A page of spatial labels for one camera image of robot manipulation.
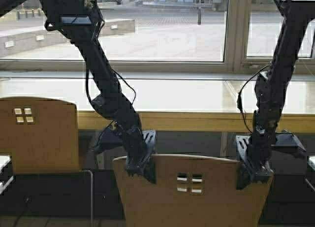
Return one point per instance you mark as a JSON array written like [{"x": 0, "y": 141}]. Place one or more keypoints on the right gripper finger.
[{"x": 244, "y": 177}]

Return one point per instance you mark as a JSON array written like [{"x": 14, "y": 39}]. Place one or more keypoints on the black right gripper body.
[{"x": 254, "y": 158}]

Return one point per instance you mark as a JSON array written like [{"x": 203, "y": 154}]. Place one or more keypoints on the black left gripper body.
[{"x": 139, "y": 145}]

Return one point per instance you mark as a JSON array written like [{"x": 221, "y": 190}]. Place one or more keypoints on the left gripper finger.
[
  {"x": 149, "y": 172},
  {"x": 133, "y": 169}
]

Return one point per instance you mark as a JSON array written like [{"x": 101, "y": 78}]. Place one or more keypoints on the wooden chair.
[
  {"x": 41, "y": 135},
  {"x": 190, "y": 191}
]

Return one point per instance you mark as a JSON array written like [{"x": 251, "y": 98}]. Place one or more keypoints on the robot base left corner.
[{"x": 6, "y": 172}]

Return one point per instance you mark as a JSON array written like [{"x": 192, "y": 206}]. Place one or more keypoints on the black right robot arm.
[{"x": 272, "y": 80}]

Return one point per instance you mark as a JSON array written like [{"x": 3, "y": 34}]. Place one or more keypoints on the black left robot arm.
[{"x": 81, "y": 21}]

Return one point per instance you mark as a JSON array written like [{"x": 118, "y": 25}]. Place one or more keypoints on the long wooden window counter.
[{"x": 176, "y": 105}]

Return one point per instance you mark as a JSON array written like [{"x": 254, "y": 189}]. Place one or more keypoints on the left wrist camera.
[{"x": 106, "y": 140}]

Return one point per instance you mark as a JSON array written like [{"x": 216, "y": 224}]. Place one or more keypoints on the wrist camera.
[
  {"x": 106, "y": 140},
  {"x": 289, "y": 143}
]

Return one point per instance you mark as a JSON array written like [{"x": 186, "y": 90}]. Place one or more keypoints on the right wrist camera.
[{"x": 289, "y": 143}]

